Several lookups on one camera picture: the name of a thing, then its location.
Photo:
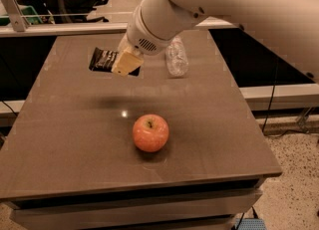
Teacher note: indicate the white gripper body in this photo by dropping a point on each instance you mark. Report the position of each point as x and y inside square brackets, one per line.
[144, 36]

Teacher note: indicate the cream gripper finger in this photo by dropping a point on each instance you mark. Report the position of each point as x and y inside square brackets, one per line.
[127, 64]
[124, 44]

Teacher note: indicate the black rxbar chocolate bar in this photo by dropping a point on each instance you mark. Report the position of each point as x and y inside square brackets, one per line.
[102, 60]

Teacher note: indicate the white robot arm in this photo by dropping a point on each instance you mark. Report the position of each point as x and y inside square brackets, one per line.
[289, 28]

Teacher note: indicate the red apple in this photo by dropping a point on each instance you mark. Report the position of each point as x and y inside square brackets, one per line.
[150, 133]

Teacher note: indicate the clear plastic water bottle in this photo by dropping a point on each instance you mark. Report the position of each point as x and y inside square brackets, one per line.
[176, 58]

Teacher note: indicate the green bin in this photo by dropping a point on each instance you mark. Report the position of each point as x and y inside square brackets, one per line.
[28, 12]

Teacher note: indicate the grey table drawer front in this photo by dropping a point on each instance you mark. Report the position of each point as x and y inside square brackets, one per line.
[211, 210]

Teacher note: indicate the blue perforated box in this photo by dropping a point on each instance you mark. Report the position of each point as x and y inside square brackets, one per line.
[249, 224]

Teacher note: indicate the left metal glass bracket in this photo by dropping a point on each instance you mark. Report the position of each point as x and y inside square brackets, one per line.
[18, 22]

